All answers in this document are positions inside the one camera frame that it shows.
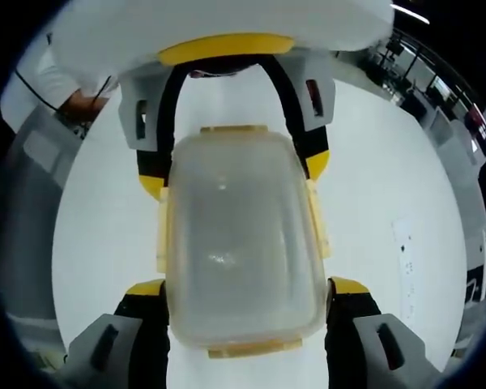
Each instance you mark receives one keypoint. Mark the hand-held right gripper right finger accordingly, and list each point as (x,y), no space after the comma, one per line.
(352,336)

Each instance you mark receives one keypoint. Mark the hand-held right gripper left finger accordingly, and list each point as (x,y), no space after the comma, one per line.
(146,336)

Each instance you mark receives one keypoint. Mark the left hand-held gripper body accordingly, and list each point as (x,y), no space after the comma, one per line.
(227,24)

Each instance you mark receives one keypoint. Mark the clear container with plastic buckles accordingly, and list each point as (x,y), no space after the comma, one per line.
(243,243)

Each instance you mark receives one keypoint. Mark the person's white sleeve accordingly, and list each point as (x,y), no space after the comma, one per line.
(52,81)

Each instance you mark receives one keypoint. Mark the dark screen with red patches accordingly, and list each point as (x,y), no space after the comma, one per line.
(480,129)

